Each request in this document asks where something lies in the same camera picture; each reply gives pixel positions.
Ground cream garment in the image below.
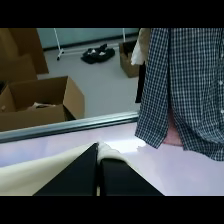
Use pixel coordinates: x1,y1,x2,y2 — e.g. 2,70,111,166
0,141,168,196

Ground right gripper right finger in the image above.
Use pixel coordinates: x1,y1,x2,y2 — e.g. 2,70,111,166
99,157,164,196

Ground small cardboard box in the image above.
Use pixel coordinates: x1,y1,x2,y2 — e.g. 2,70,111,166
118,40,141,79

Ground black garment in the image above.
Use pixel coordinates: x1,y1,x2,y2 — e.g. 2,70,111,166
134,62,147,104

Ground beige garment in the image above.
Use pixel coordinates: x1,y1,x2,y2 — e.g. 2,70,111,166
130,28,152,66

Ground open cardboard box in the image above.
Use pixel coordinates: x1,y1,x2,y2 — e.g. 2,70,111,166
0,75,86,133

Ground heap of black clothes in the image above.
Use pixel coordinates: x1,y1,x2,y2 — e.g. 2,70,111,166
80,43,116,65

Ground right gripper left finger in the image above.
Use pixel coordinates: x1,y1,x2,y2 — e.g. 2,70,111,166
33,142,100,196

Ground tall cardboard boxes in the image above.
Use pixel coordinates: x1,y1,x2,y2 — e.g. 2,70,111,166
0,28,50,85

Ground pink garment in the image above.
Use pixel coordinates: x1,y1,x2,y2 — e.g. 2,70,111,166
162,106,184,148

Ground white clothes rack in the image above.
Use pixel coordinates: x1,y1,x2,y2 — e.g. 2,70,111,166
53,28,128,62

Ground silver frame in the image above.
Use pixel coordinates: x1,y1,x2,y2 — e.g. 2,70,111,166
0,110,141,144

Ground blue checked shirt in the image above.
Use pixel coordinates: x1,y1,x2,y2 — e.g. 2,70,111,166
134,28,224,162

